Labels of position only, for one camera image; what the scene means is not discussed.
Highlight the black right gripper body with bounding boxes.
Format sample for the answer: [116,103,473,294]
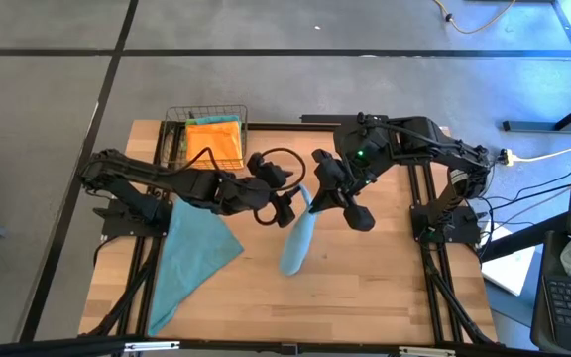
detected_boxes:
[312,147,366,207]

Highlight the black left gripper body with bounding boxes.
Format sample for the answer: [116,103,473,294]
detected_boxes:
[213,173,286,215]

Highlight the light blue microfiber towel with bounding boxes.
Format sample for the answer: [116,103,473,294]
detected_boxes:
[147,197,246,337]
[279,184,316,278]

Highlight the orange microfiber towel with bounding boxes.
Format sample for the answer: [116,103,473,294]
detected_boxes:
[185,120,245,170]

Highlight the black bar with sensor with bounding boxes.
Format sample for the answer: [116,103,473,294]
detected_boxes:
[300,112,391,126]

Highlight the white board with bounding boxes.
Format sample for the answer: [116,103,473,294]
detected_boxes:
[481,222,538,298]

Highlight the black desk edge bar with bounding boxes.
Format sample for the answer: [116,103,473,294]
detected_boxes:
[478,212,571,263]

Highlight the blue-grey floor bar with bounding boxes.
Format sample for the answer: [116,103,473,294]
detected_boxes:
[502,120,571,134]

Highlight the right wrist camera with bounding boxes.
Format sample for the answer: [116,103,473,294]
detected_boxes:
[343,204,377,233]

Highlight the wire mesh basket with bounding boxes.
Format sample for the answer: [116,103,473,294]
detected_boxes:
[159,104,249,171]

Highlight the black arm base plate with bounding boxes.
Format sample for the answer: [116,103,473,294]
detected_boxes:
[100,200,173,240]
[410,203,482,245]

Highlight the silver bracket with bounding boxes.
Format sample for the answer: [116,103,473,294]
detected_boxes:
[398,345,458,357]
[124,340,181,353]

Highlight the orange floor cable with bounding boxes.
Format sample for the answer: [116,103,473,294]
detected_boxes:
[432,0,518,36]

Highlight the white cable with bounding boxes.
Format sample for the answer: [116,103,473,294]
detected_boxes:
[512,146,571,165]

